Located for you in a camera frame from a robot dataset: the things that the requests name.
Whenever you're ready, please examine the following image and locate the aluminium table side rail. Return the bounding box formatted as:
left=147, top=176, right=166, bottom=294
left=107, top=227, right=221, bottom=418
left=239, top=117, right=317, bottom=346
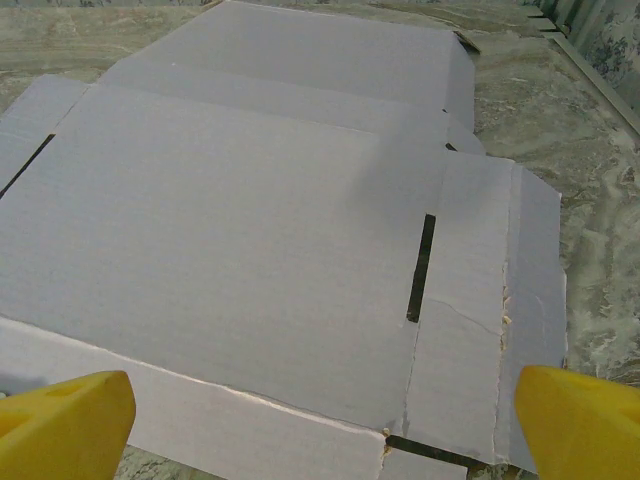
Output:
left=524, top=4, right=640, bottom=141

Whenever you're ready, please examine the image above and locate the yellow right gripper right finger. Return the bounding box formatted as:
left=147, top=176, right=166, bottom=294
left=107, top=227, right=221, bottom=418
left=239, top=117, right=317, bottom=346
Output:
left=514, top=364, right=640, bottom=480

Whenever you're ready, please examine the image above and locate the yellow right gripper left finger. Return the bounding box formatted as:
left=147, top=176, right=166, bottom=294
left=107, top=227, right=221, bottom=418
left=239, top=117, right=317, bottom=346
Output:
left=0, top=369, right=137, bottom=480

